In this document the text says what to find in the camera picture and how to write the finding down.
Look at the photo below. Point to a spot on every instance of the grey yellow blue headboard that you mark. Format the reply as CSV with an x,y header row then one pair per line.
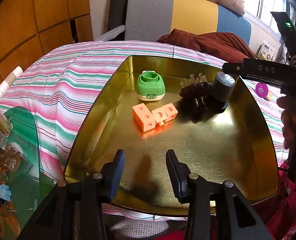
x,y
148,20

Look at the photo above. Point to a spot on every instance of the black rolled mat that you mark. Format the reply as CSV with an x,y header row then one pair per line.
x,y
117,19

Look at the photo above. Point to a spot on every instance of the magenta toy cup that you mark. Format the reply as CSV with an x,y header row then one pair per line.
x,y
261,90

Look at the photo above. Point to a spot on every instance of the striped bed cover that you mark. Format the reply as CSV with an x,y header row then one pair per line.
x,y
60,88

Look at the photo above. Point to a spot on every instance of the gold metal tray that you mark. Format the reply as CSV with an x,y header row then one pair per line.
x,y
234,145

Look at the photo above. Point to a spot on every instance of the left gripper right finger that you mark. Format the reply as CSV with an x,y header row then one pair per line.
x,y
236,218

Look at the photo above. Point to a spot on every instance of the dark brown toy with pegs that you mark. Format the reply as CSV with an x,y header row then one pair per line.
x,y
195,88

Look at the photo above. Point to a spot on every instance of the blue puzzle piece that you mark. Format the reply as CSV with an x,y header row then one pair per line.
x,y
5,193

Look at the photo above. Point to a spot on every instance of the yellow oval toy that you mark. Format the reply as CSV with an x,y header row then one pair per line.
x,y
268,96

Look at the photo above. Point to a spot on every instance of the dark grey cylinder speaker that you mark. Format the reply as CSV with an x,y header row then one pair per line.
x,y
217,100

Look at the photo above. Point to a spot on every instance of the dark red blanket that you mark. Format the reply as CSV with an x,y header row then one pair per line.
x,y
225,46

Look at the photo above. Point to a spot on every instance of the orange block toy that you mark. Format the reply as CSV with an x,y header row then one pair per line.
x,y
148,120

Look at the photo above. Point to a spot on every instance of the green white round toy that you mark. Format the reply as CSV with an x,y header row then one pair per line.
x,y
150,86

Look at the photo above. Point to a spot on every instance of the white box on desk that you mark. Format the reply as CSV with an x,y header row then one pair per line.
x,y
266,51

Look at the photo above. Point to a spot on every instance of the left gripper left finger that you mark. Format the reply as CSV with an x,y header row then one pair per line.
x,y
55,216

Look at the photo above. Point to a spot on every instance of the right hand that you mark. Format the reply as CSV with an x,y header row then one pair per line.
x,y
288,118

